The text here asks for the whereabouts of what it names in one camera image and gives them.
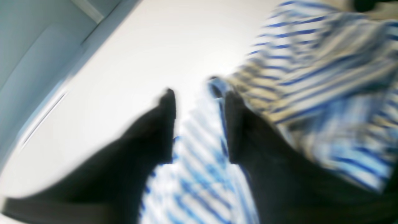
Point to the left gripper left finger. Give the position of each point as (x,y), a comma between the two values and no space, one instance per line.
(108,187)

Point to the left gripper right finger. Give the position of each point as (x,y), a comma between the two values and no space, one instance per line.
(289,189)

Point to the blue white striped T-shirt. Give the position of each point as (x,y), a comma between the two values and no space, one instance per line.
(324,78)

